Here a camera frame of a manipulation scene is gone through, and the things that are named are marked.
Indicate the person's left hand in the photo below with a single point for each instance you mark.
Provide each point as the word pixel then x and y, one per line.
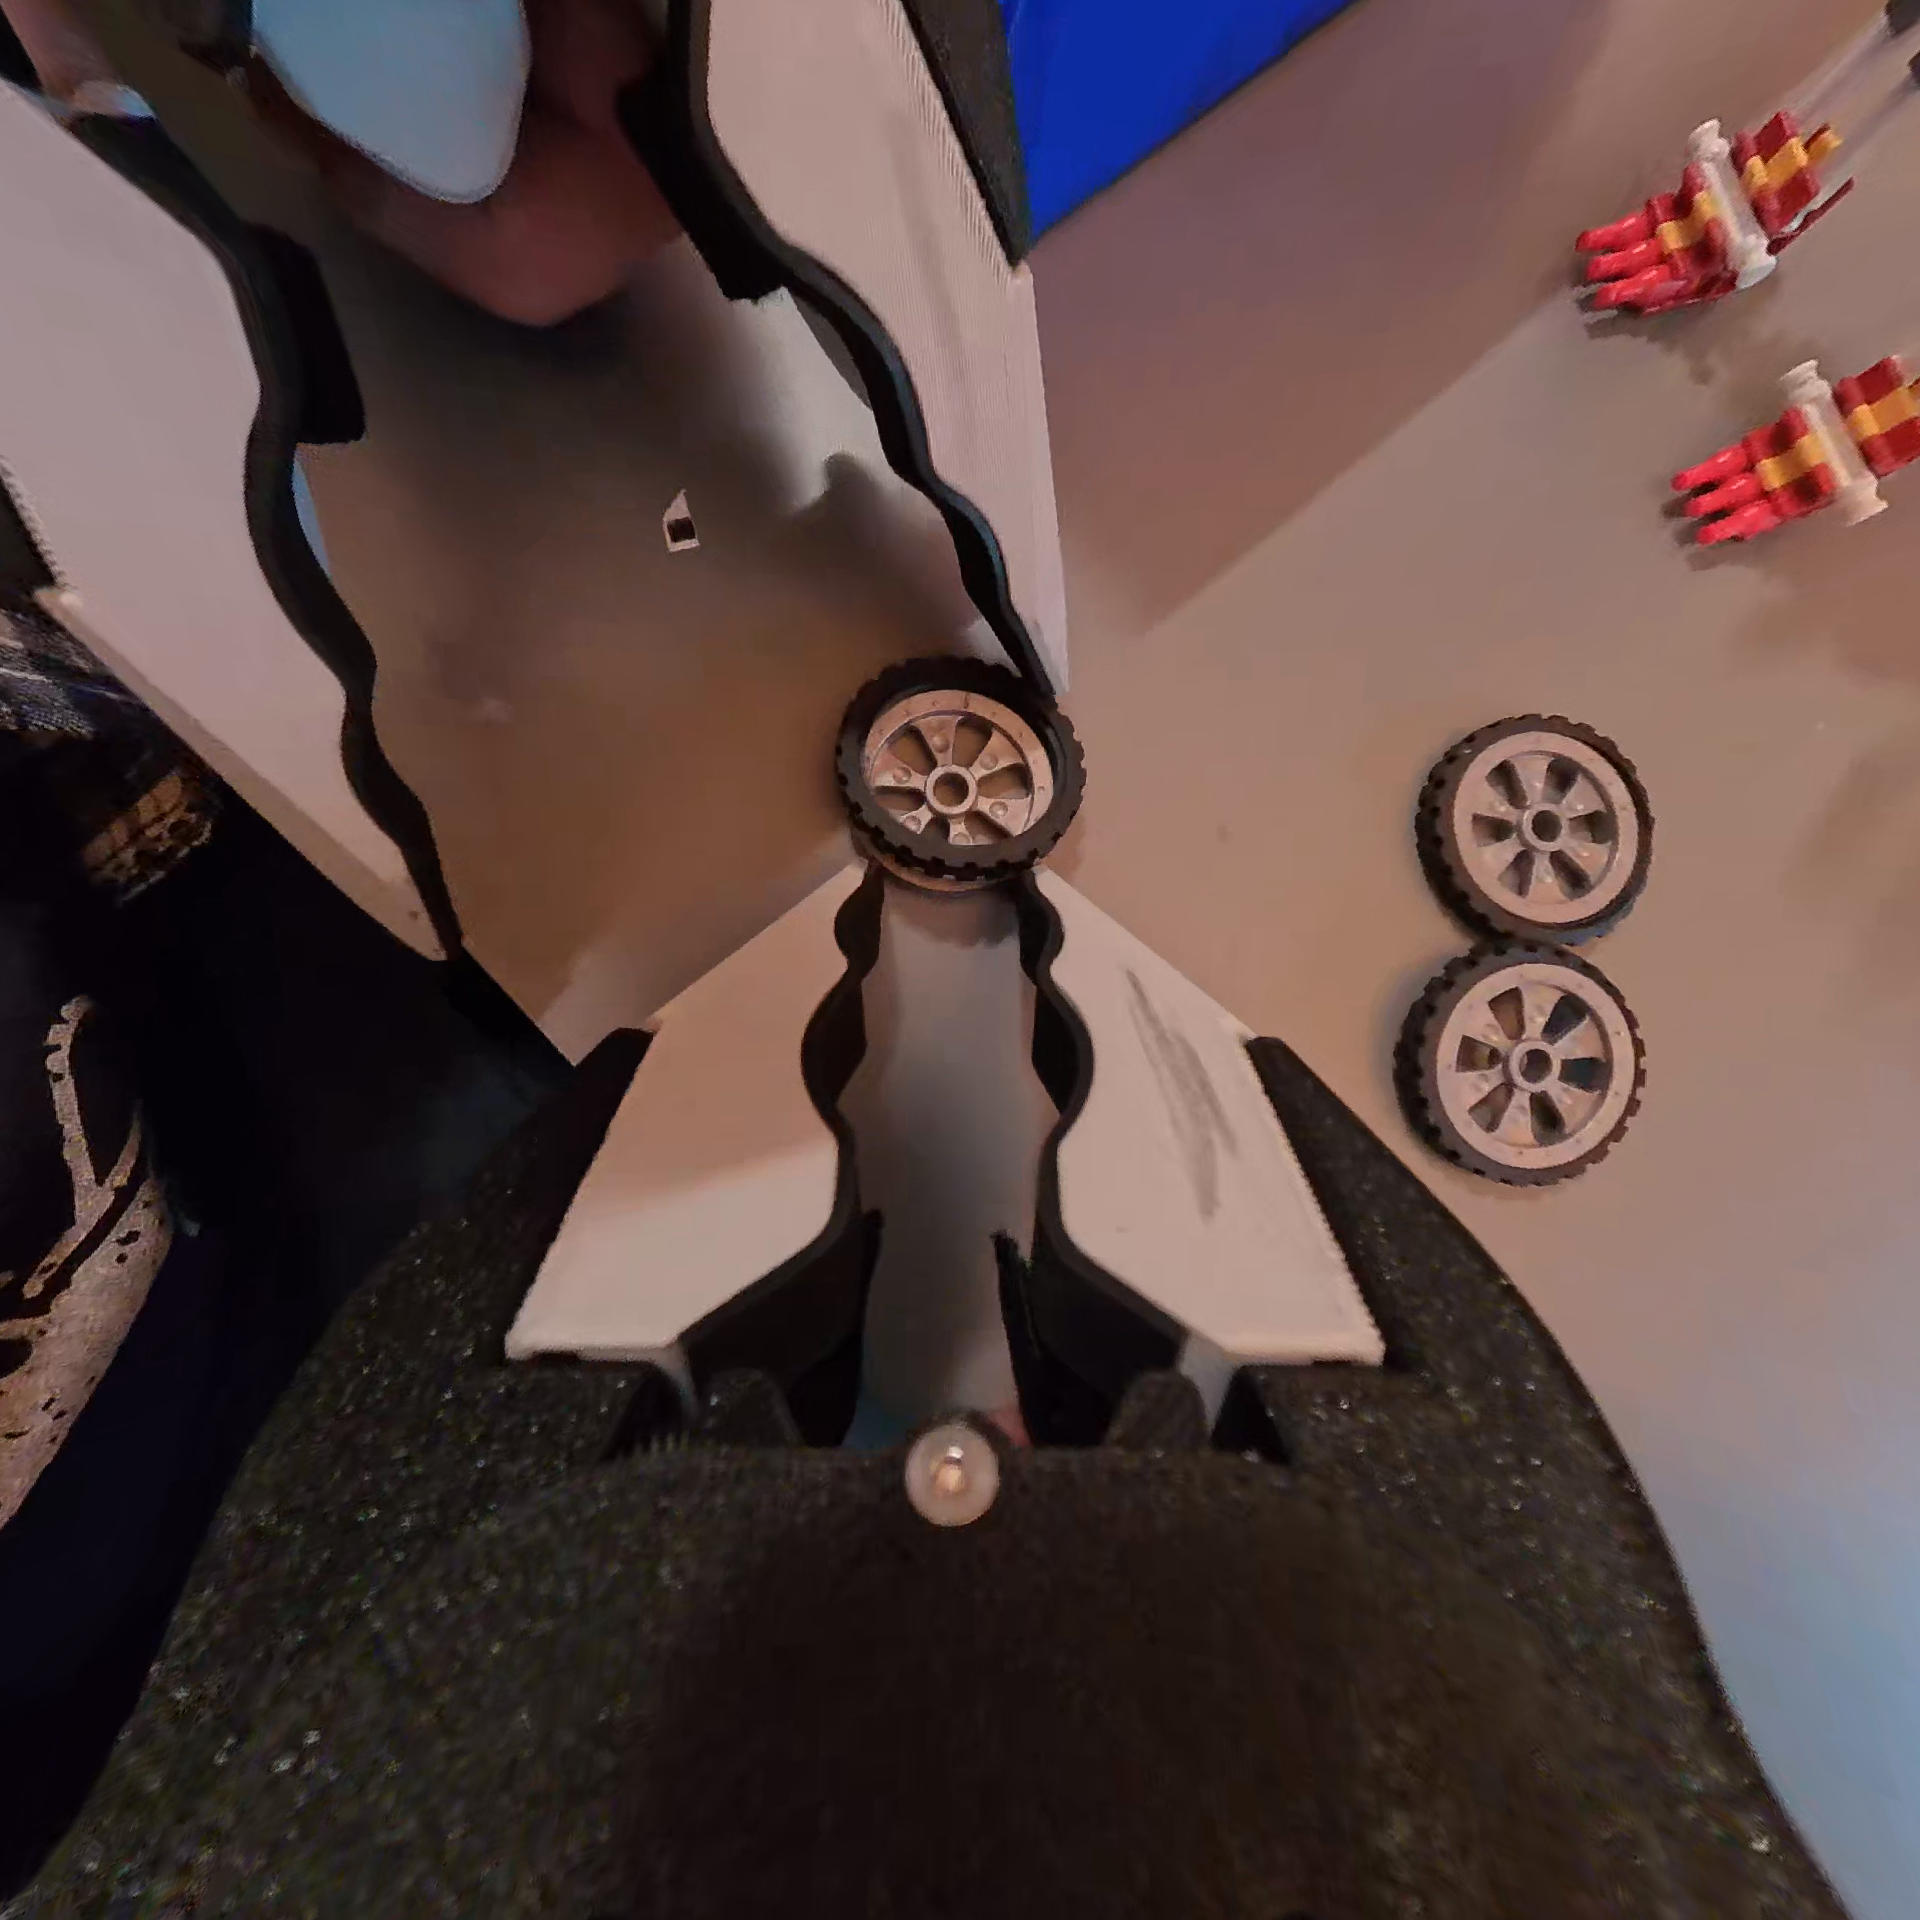
pixel 556 242

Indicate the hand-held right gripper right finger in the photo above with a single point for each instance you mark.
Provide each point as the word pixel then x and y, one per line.
pixel 1213 1202

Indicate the grey wheel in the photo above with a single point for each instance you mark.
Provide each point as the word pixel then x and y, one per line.
pixel 1410 1068

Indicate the small printed marker tag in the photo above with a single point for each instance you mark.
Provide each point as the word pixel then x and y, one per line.
pixel 677 523

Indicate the blue plastic parts bin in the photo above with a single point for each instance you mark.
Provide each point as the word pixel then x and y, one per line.
pixel 1170 90

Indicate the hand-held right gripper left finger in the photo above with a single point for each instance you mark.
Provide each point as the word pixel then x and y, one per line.
pixel 690 1186

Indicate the black rubber toy tyre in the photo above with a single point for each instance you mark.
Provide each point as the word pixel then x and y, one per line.
pixel 1434 832
pixel 853 781

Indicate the red yellow toy foot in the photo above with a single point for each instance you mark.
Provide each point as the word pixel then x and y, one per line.
pixel 1680 224
pixel 1769 464

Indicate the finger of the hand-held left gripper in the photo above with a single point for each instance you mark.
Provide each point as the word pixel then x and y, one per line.
pixel 960 331
pixel 119 376

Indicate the grey toy wheel hub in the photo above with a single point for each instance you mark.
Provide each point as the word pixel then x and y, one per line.
pixel 883 781
pixel 1465 832
pixel 1442 1068

